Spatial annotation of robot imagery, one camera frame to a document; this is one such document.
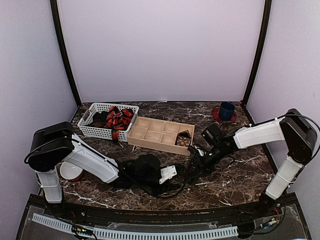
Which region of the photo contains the red black striped tie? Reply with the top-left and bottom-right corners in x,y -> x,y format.
106,106 -> 134,145

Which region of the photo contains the black front rail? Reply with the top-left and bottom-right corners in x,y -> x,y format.
23,193 -> 304,226

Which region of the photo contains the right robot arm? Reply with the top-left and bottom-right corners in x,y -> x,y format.
188,108 -> 320,217

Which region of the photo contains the white orange bowl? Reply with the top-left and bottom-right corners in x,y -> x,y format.
59,162 -> 83,182

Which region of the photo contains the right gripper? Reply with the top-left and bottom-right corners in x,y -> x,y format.
185,143 -> 228,178

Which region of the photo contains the right black frame post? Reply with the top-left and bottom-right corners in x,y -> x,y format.
242,0 -> 273,104

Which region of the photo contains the rolled dark tie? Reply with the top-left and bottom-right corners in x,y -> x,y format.
178,130 -> 191,138

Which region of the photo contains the dark tie in basket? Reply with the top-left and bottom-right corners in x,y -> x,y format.
89,111 -> 108,128

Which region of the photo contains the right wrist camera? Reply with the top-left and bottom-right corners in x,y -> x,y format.
201,123 -> 223,146

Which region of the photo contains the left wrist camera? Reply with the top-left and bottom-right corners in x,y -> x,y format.
133,153 -> 161,177

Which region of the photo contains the grey cable duct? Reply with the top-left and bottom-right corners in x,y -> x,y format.
31,213 -> 239,240

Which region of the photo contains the blue cup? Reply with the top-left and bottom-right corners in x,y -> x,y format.
219,101 -> 235,121

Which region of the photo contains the black frame post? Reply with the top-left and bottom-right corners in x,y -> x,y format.
49,0 -> 82,107
242,0 -> 273,104

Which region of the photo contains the wooden compartment tray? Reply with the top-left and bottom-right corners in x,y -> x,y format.
127,116 -> 195,156

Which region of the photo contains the left black frame post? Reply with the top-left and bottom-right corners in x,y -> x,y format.
49,0 -> 82,107

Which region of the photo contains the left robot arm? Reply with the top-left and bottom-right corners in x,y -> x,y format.
24,121 -> 187,218

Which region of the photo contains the white perforated basket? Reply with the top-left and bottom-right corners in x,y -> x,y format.
77,102 -> 139,145

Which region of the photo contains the red saucer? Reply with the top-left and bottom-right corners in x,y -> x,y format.
212,107 -> 237,123

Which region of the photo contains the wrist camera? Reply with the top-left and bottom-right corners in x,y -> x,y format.
201,123 -> 223,146
133,153 -> 161,177

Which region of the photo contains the rolled brown patterned tie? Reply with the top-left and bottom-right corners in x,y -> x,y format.
175,135 -> 192,148

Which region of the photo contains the brown green patterned tie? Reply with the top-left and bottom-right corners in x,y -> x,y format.
172,181 -> 184,189

